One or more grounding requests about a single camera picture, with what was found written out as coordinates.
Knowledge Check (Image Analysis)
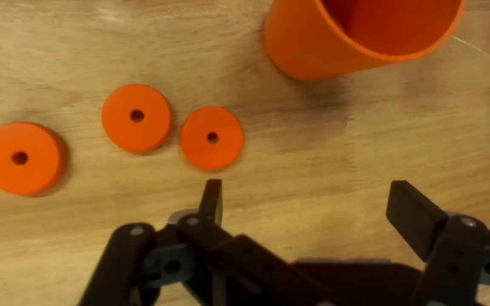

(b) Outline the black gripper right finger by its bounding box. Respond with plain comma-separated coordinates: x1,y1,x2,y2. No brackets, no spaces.
387,180,490,306

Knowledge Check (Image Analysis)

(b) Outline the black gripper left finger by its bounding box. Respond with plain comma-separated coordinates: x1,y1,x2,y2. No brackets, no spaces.
79,178,291,306

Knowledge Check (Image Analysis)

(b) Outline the orange disk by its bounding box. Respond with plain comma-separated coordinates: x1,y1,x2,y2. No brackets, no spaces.
0,122,68,195
181,105,245,171
103,84,172,154

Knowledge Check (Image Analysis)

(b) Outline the orange disk beside cup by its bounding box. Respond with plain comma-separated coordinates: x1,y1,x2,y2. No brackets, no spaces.
181,105,245,171

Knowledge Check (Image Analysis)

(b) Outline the orange plastic cup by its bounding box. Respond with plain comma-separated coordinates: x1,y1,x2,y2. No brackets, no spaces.
264,0,467,79

